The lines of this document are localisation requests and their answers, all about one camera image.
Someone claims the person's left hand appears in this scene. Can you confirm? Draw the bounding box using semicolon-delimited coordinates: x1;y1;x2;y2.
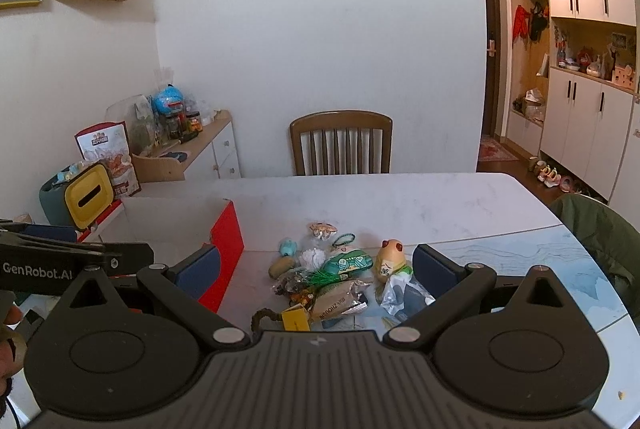
1;305;26;392

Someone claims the dark door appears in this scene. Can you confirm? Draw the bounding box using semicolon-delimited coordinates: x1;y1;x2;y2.
482;0;501;137

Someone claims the dark tea leaf bag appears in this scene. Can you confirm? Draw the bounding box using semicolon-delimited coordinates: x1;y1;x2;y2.
272;267;311;297

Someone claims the green fabric doll pouch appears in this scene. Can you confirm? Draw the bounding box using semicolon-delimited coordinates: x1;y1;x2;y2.
320;249;373;276

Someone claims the silver foil snack pouch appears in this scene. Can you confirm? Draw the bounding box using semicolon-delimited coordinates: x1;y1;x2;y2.
309;279;370;322

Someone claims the red white cardboard box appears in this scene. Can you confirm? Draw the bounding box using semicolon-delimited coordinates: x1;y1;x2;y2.
78;197;244;312

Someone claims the green tassel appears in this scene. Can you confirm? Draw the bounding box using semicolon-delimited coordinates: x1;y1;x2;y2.
307;270;349;289

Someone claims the white wardrobe cabinet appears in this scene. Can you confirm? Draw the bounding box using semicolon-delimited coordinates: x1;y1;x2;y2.
506;0;638;201

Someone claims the white wooden side cabinet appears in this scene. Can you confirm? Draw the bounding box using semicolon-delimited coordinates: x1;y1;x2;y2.
131;110;242;183

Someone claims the white crumpled tissue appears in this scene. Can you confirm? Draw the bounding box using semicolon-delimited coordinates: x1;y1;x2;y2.
298;248;326;272

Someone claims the red white snack bag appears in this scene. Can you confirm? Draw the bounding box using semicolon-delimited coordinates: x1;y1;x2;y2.
75;122;141;200

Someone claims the glass jar dark lid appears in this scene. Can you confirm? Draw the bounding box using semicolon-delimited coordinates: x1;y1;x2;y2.
186;111;203;132

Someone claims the wooden chair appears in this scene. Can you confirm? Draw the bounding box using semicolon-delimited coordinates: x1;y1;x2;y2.
290;110;393;176

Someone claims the teal lotus toy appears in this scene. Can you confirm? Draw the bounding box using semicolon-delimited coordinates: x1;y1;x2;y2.
279;238;298;258

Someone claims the green jacket on chair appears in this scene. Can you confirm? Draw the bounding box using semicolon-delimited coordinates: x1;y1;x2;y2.
549;194;640;321

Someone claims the cartoon face shell charm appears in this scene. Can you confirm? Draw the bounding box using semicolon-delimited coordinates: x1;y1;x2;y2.
308;222;337;241

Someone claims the brown hair scrunchie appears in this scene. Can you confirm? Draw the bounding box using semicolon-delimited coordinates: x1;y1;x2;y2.
250;308;283;335

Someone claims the yellow green tissue box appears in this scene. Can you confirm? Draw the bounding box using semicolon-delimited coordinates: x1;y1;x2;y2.
39;160;115;231

